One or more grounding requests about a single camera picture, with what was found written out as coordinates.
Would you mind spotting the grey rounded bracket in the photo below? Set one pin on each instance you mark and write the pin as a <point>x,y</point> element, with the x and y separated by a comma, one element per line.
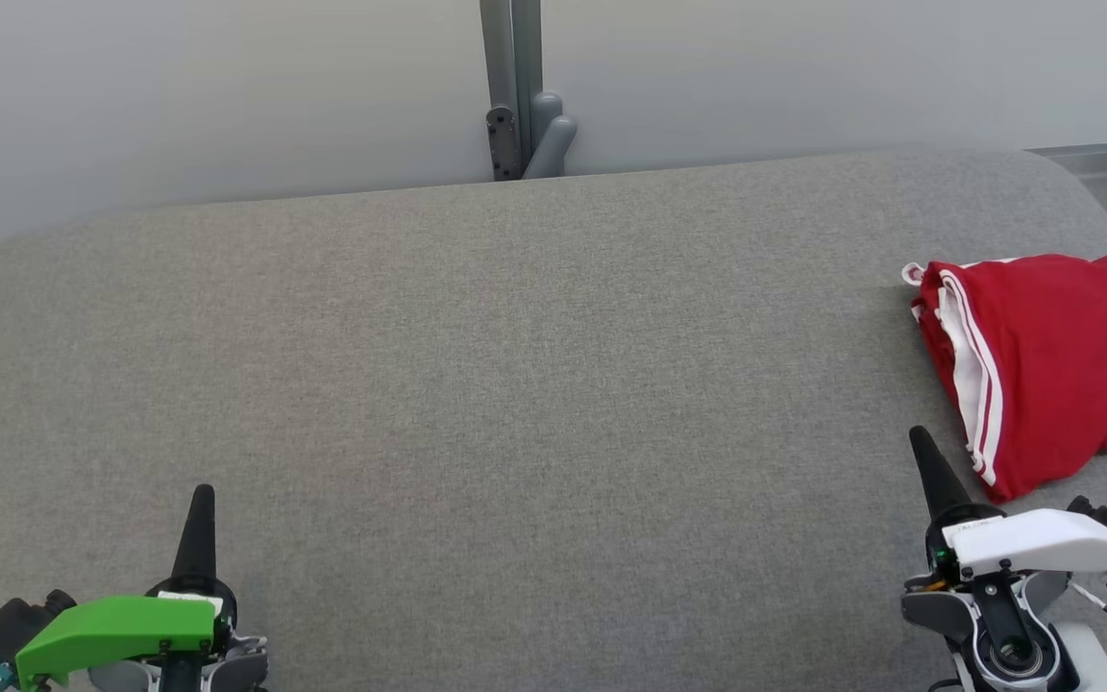
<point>549,144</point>

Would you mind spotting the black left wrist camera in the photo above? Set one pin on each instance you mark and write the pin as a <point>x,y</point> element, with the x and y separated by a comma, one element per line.
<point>6,625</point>

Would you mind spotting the grey fabric sofa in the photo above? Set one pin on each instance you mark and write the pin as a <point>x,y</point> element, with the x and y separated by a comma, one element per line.
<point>515,384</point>

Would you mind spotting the grey metal post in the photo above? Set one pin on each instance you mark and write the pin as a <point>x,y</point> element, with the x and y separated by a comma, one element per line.
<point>496,58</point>

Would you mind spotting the dark grey hinge plate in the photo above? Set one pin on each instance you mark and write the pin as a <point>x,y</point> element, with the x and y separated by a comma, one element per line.
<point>501,144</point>

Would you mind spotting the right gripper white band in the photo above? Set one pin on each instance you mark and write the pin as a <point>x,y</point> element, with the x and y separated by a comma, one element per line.
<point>1034,548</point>

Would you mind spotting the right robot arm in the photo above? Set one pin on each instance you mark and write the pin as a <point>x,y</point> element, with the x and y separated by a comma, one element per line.
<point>938,610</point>

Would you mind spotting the red jersey shirt white sleeves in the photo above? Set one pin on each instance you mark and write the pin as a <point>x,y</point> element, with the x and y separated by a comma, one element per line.
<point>1063,356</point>

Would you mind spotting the red shorts with white stripe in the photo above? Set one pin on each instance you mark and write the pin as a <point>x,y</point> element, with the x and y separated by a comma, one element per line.
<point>926,322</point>

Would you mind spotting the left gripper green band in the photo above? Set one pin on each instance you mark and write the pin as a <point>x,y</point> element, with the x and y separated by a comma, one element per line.
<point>111,630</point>

